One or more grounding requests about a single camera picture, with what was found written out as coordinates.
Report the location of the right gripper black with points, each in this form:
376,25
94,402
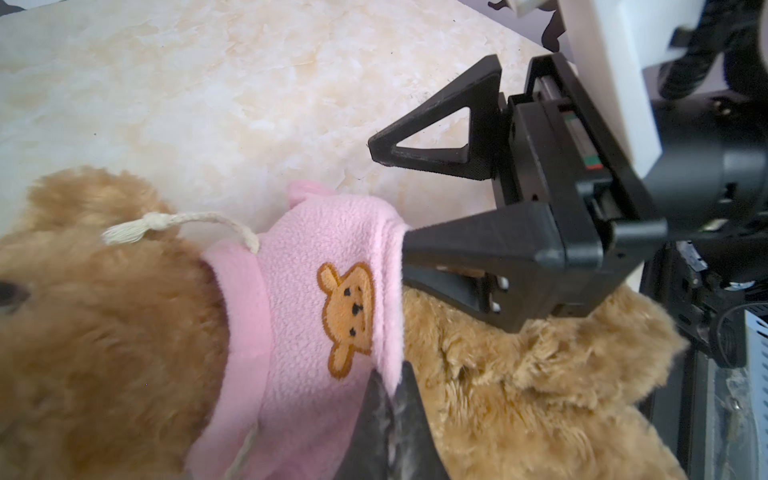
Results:
575,218

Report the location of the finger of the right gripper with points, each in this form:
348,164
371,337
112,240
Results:
456,132

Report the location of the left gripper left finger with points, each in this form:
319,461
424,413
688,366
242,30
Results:
368,454

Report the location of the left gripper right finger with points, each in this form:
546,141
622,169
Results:
415,453

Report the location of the pink knitted bear sweater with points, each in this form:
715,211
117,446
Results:
314,306

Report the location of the brown teddy bear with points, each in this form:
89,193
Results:
115,341

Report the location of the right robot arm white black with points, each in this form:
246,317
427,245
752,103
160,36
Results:
703,283

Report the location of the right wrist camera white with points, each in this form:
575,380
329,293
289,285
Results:
612,43

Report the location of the white slotted cable duct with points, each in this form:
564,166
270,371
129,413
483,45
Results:
756,335

